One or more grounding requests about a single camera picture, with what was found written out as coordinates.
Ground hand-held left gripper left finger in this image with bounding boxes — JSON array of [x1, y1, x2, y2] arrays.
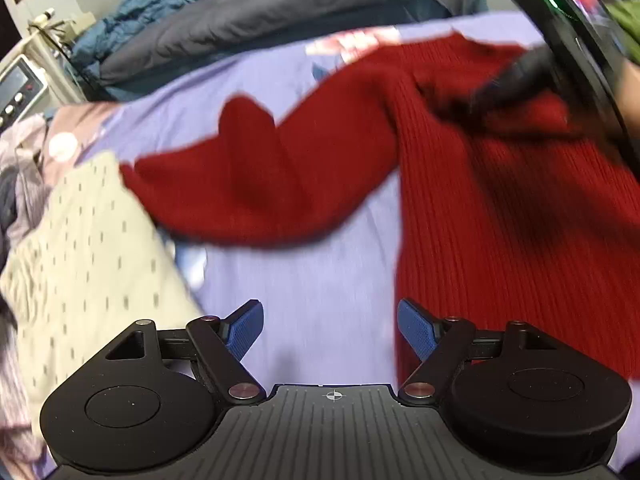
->
[[104, 299, 266, 404]]

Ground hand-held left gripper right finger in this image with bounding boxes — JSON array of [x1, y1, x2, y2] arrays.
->
[[397, 299, 557, 406]]

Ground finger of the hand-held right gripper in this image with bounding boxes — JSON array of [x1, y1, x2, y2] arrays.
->
[[470, 47, 558, 115]]

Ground red knitted cardigan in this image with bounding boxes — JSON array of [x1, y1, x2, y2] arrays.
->
[[119, 32, 640, 386]]

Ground person's right forearm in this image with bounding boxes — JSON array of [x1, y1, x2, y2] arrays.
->
[[607, 0, 640, 126]]

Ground purple bed sheet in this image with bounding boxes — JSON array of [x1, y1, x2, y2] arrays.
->
[[30, 10, 640, 480]]

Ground beige patterned cloth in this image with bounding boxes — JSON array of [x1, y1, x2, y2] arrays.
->
[[0, 152, 206, 406]]

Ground pink cloth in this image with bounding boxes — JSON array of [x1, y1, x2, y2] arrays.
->
[[40, 102, 121, 176]]

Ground dark grey duvet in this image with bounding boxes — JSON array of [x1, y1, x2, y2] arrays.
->
[[97, 0, 451, 88]]

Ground lilac crumpled cloth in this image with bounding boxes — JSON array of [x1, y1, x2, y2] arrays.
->
[[0, 115, 56, 261]]

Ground grey appliance with knobs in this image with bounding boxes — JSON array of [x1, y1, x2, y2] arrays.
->
[[0, 52, 53, 128]]

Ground blue duvet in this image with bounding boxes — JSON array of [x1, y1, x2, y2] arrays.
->
[[70, 0, 281, 63]]

